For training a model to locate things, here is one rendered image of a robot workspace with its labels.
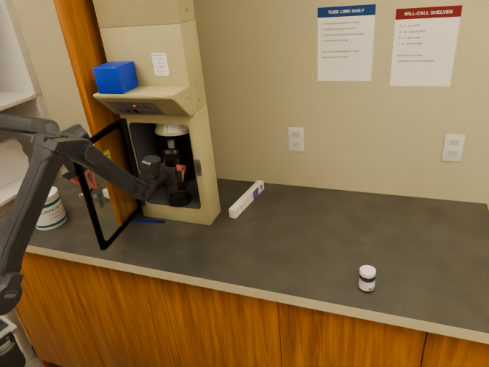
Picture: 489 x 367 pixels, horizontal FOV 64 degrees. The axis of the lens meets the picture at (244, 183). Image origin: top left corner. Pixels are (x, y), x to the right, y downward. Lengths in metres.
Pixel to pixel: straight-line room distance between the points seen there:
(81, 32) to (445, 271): 1.45
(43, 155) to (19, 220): 0.16
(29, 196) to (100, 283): 0.80
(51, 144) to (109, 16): 0.63
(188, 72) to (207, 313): 0.86
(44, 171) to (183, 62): 0.61
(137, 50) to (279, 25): 0.58
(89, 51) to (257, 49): 0.66
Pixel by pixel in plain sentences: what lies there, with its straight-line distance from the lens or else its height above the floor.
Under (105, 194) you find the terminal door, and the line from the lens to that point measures 1.51.
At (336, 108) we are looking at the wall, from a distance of 1.72.
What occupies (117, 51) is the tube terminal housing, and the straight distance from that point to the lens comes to 1.52.
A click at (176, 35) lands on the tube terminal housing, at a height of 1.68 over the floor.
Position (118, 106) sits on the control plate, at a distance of 1.50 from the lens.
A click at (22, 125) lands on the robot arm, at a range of 1.46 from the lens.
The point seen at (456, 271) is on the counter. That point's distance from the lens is 1.46.
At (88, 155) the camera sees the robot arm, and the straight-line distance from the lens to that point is 1.07.
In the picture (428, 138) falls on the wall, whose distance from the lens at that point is 1.75.
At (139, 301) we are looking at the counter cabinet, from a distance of 1.69.
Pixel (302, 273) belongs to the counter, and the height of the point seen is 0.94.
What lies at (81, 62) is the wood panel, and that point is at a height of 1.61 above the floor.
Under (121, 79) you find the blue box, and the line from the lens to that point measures 1.42.
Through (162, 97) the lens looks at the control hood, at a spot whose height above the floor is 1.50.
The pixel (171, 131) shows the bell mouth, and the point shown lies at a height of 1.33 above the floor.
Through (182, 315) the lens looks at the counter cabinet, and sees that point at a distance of 1.61.
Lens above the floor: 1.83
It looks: 28 degrees down
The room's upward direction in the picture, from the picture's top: 5 degrees counter-clockwise
